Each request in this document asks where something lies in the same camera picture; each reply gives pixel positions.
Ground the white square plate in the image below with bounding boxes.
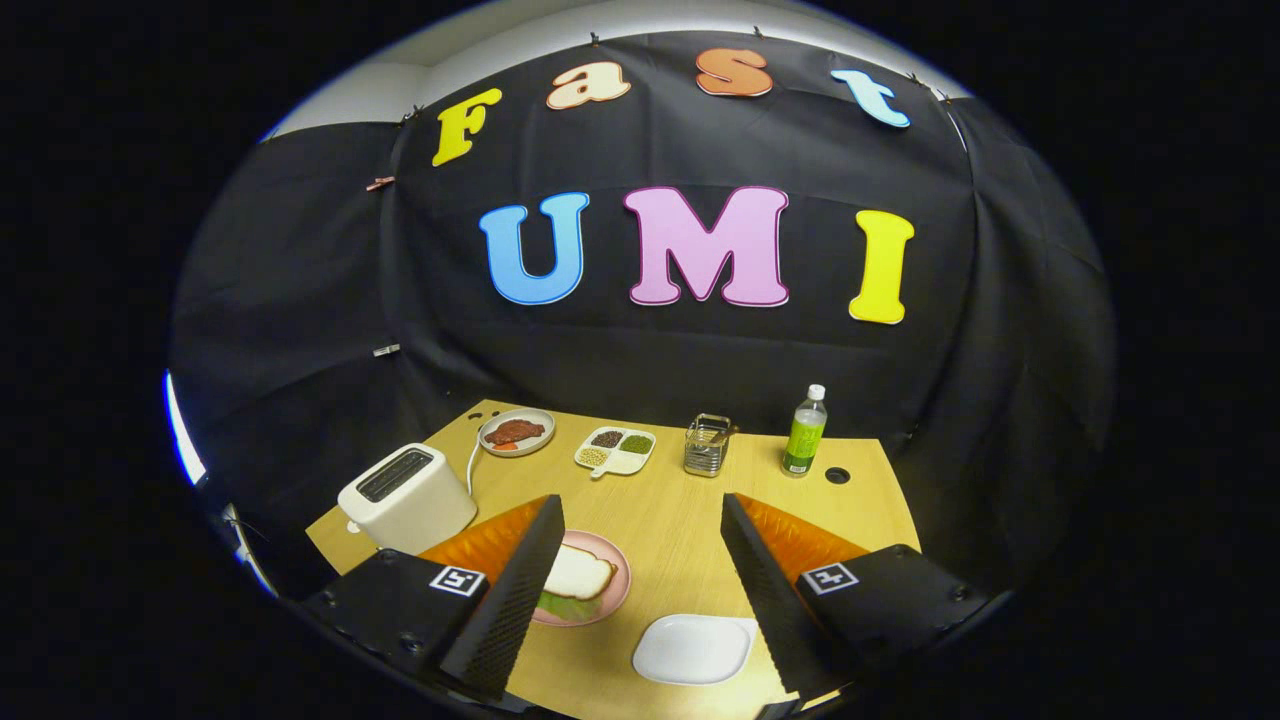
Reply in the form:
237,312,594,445
632,614,761,686

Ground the white toaster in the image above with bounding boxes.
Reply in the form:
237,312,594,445
338,443,479,556

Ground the black backdrop cloth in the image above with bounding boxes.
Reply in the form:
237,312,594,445
168,30,1117,601

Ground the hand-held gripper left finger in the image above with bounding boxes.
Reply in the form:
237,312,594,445
300,494,566,701

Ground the white divided bean dish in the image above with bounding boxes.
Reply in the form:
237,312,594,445
574,427,658,480

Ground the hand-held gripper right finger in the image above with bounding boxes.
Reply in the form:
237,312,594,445
720,492,1006,701

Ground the beige round plate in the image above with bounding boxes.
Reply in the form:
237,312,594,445
478,408,556,458

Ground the metal wire basket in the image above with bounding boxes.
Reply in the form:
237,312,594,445
684,413,739,478

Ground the green drink bottle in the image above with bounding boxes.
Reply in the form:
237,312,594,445
781,384,829,478

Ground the toasted bread slice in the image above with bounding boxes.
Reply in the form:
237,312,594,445
542,543,617,602

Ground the green lettuce leaf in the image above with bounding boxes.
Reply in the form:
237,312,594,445
536,588,606,623

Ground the pink round plate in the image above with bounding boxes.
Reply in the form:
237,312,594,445
530,529,633,628

